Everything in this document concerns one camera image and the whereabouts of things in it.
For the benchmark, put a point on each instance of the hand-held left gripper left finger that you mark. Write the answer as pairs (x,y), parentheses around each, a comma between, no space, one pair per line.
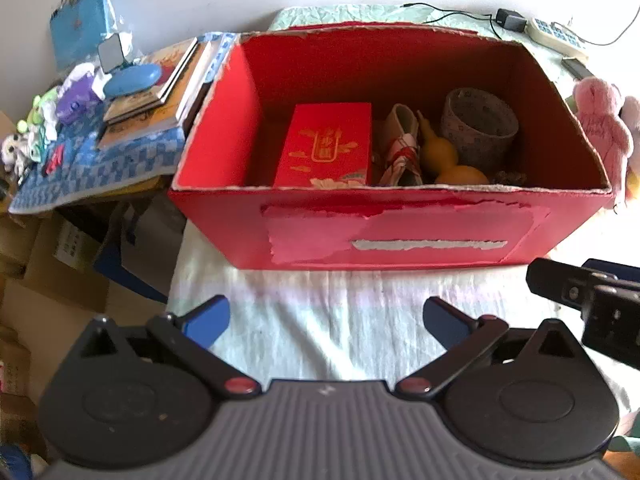
(207,321)

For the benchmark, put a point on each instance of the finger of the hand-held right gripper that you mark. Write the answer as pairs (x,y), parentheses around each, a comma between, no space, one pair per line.
(612,270)
(560,282)

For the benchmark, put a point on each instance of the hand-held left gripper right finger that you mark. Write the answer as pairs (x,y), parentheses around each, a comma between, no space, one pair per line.
(445,321)

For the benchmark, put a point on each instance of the red cardboard box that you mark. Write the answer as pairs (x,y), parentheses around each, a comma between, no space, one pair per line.
(400,230)

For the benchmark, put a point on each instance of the brown gourd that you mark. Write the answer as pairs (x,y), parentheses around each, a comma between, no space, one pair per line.
(445,157)

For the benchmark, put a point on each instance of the beige shoe with red ribbon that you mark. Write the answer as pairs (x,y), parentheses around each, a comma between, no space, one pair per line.
(402,150)

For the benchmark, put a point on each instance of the red gift box gold print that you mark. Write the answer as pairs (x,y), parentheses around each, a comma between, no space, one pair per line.
(325,145)

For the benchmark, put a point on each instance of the blue plastic bin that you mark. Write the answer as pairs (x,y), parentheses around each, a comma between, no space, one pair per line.
(135,260)

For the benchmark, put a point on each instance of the white bed sheet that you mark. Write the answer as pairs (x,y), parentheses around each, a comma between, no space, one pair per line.
(310,320)

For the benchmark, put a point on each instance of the brown dried clump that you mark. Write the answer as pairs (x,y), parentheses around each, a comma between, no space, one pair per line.
(509,178)

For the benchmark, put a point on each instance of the white and yellow plush duck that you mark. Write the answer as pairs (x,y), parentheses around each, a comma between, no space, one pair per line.
(632,130)

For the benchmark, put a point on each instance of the pink teddy bear plush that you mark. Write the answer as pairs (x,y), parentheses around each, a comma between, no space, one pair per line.
(600,120)

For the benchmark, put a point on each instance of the labelled cardboard box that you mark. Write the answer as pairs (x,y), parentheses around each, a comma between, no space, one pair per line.
(75,245)

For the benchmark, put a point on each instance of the patterned round cup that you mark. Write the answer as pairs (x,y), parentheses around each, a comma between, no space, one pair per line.
(480,130)

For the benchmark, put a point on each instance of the blue checkered cloth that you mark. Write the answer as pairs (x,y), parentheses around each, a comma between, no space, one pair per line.
(95,175)

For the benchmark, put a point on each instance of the stack of books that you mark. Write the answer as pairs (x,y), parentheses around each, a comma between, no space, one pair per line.
(165,120)

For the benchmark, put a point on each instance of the small black device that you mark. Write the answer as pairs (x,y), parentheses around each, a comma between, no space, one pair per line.
(575,67)

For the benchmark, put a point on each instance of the small red item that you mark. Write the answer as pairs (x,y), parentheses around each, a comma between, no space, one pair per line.
(55,160)

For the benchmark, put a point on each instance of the white power strip blue buttons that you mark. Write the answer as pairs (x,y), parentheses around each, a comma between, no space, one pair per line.
(557,37)

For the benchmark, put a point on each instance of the blue glasses case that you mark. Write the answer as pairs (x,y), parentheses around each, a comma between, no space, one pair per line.
(132,80)

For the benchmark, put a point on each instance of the purple toy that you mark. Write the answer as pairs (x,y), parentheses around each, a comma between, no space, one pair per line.
(77,102)

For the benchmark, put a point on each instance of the orange illustrated book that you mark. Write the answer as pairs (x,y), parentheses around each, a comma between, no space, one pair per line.
(172,67)

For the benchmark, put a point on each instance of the spotted dog toy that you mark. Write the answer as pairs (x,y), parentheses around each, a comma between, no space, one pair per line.
(12,152)

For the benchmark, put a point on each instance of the green frog plush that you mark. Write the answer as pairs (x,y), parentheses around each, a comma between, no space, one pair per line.
(37,120)

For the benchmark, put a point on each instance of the black power adapter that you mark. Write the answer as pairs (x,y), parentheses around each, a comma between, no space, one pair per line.
(511,20)

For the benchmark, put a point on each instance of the small standing mirror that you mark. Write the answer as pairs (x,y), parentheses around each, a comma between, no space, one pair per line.
(111,54)

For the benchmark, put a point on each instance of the light green quilt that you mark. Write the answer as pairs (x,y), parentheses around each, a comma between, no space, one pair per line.
(350,14)

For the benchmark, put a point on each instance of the blue box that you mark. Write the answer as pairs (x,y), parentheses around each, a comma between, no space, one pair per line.
(77,25)

